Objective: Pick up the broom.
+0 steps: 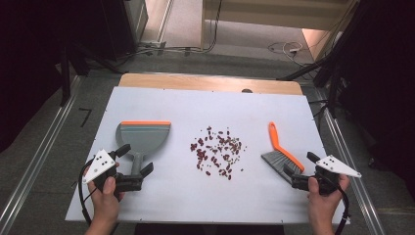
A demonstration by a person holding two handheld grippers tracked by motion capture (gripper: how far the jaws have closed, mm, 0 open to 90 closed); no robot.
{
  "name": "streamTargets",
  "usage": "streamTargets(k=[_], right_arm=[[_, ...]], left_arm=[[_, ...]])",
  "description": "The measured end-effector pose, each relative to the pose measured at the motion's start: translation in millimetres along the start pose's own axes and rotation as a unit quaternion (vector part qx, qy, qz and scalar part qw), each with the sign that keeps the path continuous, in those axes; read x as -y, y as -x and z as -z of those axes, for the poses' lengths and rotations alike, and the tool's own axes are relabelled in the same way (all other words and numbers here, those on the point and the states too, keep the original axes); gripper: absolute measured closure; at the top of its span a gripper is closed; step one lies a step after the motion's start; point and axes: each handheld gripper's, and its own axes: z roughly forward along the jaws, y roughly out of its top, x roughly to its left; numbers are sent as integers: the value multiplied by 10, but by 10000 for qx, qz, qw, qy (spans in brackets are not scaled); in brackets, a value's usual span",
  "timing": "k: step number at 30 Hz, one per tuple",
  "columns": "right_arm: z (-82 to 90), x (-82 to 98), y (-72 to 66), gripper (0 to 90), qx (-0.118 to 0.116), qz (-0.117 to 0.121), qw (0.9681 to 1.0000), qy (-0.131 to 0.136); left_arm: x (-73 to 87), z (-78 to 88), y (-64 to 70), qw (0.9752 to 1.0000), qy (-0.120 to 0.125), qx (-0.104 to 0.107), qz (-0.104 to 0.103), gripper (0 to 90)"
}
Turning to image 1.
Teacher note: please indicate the black metal stand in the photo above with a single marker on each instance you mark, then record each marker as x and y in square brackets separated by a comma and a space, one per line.
[65, 78]
[332, 81]

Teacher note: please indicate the person's right hand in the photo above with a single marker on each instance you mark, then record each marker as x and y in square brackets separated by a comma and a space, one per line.
[323, 205]

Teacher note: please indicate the orange and grey hand brush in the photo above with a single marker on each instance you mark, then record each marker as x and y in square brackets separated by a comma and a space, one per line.
[275, 137]

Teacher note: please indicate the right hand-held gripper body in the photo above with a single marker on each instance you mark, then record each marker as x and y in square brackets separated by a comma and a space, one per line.
[336, 167]

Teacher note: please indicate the wooden table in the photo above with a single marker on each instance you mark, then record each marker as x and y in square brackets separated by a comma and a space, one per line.
[208, 83]

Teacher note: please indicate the pile of red beans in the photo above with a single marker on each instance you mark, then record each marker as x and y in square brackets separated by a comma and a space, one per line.
[201, 142]

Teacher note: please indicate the aluminium floor rail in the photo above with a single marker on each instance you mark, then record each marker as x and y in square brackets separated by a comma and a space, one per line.
[355, 192]
[39, 166]

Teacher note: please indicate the grey dustpan with orange lip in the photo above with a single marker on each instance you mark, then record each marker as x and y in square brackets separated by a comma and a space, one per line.
[143, 138]

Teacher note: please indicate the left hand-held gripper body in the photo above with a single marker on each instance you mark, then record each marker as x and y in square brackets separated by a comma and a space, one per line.
[99, 164]

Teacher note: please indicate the light wooden cabinet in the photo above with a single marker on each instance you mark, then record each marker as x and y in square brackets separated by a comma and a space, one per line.
[277, 13]

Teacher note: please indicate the person's left hand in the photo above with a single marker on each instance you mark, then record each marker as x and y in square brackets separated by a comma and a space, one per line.
[106, 204]

